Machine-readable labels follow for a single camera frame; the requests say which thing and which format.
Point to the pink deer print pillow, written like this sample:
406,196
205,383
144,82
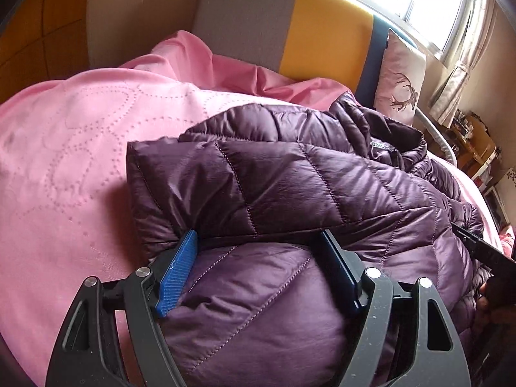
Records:
402,73

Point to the red orange ruffled quilt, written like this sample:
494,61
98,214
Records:
507,240

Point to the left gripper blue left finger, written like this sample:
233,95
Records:
172,269

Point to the wooden wardrobe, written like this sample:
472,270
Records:
43,40

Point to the right pink curtain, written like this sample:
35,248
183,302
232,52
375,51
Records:
445,101

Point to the purple quilted down jacket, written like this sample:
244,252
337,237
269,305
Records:
258,184

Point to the grey yellow blue headboard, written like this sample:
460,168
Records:
340,40

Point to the pink dotted bed cover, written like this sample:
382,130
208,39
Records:
66,208

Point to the white low shelf unit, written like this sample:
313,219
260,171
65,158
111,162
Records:
501,201

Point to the cluttered wooden desk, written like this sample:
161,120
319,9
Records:
476,148

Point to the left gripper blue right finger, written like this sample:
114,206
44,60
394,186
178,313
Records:
343,270

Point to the grey curved bed rail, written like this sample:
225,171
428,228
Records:
437,136

